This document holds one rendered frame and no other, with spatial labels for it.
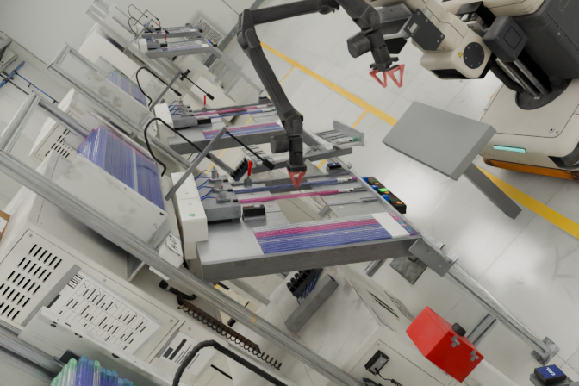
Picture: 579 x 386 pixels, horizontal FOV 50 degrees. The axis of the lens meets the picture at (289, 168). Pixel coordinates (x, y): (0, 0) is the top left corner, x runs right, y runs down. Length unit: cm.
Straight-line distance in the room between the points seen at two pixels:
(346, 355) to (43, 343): 130
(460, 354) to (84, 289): 105
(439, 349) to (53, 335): 100
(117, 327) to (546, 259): 169
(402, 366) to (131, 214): 107
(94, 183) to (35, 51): 810
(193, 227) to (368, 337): 69
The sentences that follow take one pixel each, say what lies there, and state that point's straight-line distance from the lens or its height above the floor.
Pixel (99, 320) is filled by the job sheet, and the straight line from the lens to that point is 195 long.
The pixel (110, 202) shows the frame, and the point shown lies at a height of 155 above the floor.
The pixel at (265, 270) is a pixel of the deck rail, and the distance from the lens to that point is 194.
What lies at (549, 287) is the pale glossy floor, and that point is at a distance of 268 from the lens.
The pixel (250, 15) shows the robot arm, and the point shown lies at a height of 146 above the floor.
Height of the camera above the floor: 193
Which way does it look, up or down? 23 degrees down
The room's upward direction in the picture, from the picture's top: 52 degrees counter-clockwise
